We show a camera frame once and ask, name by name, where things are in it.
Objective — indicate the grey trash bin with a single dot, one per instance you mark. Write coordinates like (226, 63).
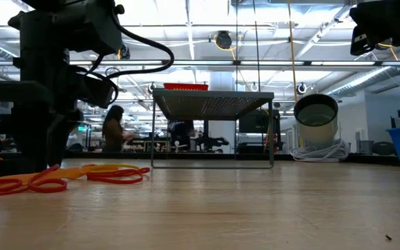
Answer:
(366, 147)

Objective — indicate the grey perforated metal shelf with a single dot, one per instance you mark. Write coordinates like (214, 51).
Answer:
(214, 106)

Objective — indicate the red and orange scissors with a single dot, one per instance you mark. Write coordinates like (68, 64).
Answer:
(68, 172)

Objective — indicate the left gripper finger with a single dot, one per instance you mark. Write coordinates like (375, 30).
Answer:
(61, 128)
(31, 142)

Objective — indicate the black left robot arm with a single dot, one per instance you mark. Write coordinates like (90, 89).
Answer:
(43, 41)

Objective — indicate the silver ventilation duct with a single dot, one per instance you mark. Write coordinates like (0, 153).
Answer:
(359, 81)

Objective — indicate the black equipment cabinet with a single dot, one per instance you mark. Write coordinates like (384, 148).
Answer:
(255, 125)

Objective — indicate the person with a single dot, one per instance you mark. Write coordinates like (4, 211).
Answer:
(113, 132)

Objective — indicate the black background robot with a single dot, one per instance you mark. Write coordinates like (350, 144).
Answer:
(210, 142)

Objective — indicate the black round bag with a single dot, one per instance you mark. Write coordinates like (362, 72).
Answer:
(382, 148)

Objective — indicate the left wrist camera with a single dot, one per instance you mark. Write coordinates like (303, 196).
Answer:
(97, 92)

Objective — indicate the long ceiling light bar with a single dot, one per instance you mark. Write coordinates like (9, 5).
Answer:
(221, 62)

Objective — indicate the red plastic basket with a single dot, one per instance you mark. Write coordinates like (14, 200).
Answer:
(186, 87)

